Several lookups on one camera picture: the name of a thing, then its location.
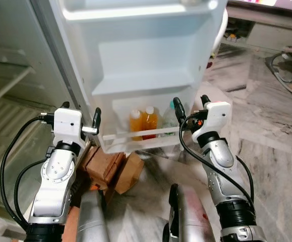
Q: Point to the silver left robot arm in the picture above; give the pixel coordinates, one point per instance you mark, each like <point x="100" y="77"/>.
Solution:
<point x="57" y="171"/>

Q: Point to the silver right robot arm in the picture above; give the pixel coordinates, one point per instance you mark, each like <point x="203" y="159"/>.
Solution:
<point x="221" y="156"/>

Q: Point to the white fridge door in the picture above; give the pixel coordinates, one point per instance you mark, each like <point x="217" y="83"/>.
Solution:
<point x="135" y="50"/>

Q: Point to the white fridge body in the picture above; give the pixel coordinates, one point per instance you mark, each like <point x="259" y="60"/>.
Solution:
<point x="14" y="30"/>

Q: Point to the orange juice bottle red label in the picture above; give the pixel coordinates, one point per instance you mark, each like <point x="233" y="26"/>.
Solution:
<point x="151" y="121"/>

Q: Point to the red and white plush toy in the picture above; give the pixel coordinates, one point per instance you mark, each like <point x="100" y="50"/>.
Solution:
<point x="210" y="63"/>

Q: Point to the brown wooden block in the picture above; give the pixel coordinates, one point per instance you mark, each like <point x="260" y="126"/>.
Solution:
<point x="130" y="174"/>

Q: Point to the white plastic chair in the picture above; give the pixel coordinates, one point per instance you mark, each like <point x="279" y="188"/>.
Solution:
<point x="221" y="35"/>

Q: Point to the silver left robot leg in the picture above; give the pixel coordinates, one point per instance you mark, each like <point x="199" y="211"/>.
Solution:
<point x="93" y="222"/>

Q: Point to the silver robot leg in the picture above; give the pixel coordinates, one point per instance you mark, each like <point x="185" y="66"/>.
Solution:
<point x="93" y="222"/>
<point x="191" y="217"/>

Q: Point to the grey low cabinet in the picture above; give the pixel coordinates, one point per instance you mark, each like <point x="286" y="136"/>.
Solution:
<point x="272" y="35"/>

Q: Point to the silver right robot leg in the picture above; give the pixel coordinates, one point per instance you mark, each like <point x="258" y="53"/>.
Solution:
<point x="191" y="217"/>

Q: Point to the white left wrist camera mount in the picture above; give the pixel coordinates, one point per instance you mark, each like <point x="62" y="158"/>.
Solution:
<point x="67" y="123"/>

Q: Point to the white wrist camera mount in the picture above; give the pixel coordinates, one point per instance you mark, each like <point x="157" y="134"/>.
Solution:
<point x="67" y="123"/>
<point x="214" y="118"/>

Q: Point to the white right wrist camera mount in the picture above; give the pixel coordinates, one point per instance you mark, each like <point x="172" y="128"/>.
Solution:
<point x="214" y="118"/>

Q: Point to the clear fridge door shelf rail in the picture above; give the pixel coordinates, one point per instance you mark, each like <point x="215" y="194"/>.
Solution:
<point x="125" y="143"/>

